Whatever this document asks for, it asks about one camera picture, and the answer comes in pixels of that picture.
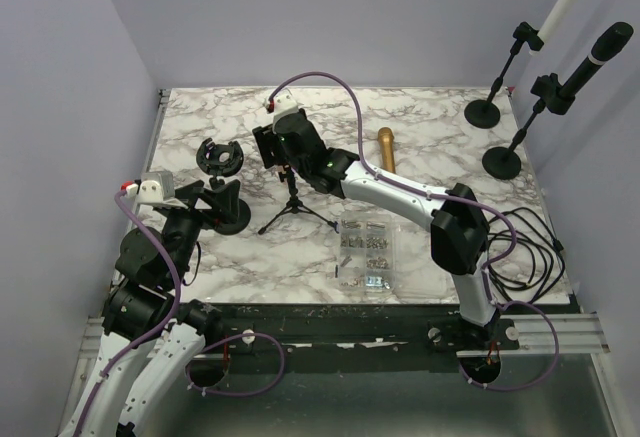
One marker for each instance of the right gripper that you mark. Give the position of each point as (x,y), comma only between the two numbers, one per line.
(266,139)

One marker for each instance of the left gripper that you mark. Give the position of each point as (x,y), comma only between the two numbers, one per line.
(225,205)

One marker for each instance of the black tripod mic stand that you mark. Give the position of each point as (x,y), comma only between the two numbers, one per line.
(294,205)

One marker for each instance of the gold microphone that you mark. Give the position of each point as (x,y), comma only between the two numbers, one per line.
(385,140)

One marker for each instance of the round base mic stand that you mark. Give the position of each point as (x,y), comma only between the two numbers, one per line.
(503,163)
(483,113)

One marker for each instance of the black microphone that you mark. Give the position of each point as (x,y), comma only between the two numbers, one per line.
(607,46)

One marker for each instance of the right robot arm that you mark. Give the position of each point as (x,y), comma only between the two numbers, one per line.
(457,225)

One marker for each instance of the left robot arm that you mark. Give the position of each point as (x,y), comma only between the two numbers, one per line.
(148,333)

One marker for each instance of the clear plastic screw box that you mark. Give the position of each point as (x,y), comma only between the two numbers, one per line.
(381,256)

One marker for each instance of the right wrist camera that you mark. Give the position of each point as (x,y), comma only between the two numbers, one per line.
(281,105)

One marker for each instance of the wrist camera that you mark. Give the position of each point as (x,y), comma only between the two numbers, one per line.
(154,189)
(281,105)

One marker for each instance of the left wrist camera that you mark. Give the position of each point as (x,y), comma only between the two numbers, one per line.
(154,189)

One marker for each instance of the aluminium mounting rail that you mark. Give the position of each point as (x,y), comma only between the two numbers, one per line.
(524,334)

